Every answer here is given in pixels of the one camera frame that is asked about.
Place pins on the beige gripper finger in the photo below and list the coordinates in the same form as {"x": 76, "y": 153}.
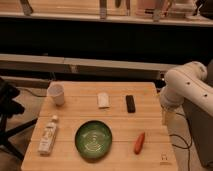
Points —
{"x": 167, "y": 116}

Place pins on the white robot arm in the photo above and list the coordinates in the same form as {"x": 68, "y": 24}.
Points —
{"x": 185, "y": 82}

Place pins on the green ceramic bowl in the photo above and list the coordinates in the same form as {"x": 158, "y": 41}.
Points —
{"x": 93, "y": 140}

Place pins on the orange carrot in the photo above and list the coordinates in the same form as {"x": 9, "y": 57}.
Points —
{"x": 139, "y": 143}

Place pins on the black rectangular block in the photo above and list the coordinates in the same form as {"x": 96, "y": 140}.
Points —
{"x": 130, "y": 104}

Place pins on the white rectangular sponge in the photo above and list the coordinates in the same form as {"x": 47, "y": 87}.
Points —
{"x": 103, "y": 100}

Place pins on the white paper cup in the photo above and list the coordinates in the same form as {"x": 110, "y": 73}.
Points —
{"x": 56, "y": 92}

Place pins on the white squeeze bottle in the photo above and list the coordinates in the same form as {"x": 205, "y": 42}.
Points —
{"x": 48, "y": 136}

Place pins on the black chair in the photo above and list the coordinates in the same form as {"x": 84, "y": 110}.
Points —
{"x": 9, "y": 108}

